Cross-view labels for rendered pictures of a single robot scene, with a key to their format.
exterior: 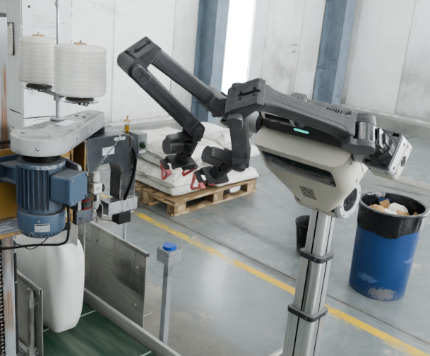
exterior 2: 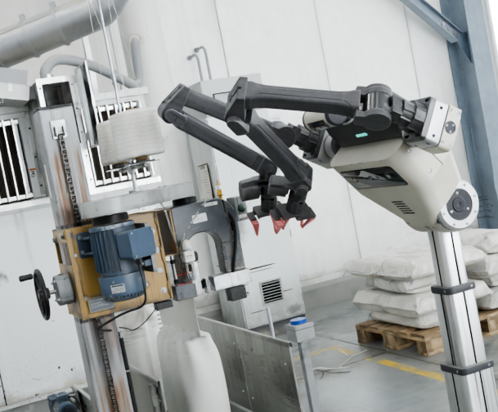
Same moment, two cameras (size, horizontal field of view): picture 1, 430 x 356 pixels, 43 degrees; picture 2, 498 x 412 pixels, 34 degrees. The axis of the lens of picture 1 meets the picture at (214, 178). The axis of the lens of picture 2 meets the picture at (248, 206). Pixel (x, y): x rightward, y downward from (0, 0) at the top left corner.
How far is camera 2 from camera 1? 122 cm
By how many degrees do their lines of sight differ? 28
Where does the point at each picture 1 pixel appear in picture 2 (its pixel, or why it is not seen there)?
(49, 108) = (265, 255)
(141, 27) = not seen: hidden behind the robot
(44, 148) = (102, 208)
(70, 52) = (118, 117)
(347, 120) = (350, 95)
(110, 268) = (267, 378)
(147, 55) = (177, 98)
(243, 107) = (231, 108)
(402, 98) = not seen: outside the picture
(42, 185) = (110, 245)
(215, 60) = (493, 151)
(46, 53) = not seen: hidden behind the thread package
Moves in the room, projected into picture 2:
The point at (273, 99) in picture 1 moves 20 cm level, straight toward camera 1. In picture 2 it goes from (257, 91) to (217, 93)
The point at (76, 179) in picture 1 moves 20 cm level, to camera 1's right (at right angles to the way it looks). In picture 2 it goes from (137, 231) to (192, 223)
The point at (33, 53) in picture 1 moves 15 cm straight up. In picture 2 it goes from (106, 135) to (98, 93)
